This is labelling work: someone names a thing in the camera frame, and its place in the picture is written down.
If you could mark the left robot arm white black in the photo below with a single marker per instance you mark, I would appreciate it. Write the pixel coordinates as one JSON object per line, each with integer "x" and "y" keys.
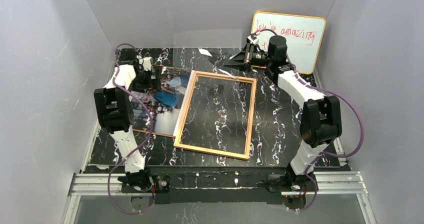
{"x": 132, "y": 74}

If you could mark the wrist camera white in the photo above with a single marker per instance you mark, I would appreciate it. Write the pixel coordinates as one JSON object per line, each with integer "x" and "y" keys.
{"x": 146, "y": 63}
{"x": 253, "y": 38}

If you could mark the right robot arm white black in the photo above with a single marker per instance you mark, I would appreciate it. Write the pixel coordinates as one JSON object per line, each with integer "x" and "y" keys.
{"x": 320, "y": 121}

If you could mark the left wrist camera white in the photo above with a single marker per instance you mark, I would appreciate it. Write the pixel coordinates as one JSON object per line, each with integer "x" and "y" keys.
{"x": 146, "y": 63}

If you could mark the wooden picture frame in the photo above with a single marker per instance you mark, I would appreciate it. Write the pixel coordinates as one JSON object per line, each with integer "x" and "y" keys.
{"x": 181, "y": 121}

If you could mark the whiteboard with orange rim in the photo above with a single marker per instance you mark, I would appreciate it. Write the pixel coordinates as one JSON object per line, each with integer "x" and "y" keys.
{"x": 303, "y": 35}

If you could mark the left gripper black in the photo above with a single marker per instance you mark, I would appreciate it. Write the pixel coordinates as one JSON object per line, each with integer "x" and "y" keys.
{"x": 152, "y": 78}

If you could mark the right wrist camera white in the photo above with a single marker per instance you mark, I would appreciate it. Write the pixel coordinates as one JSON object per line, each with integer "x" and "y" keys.
{"x": 253, "y": 38}

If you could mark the aluminium rail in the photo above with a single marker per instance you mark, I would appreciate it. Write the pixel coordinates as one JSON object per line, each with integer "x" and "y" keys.
{"x": 102, "y": 184}

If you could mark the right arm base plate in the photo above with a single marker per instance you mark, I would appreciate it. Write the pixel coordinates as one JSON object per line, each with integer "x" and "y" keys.
{"x": 277, "y": 183}

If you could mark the printed photo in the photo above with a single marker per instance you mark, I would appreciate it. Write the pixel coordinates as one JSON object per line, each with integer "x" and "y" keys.
{"x": 160, "y": 109}

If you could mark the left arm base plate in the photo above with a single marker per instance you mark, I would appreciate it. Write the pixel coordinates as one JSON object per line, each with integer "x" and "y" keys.
{"x": 145, "y": 184}

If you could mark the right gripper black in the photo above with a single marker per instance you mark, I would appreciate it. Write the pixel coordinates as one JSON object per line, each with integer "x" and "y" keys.
{"x": 247, "y": 54}

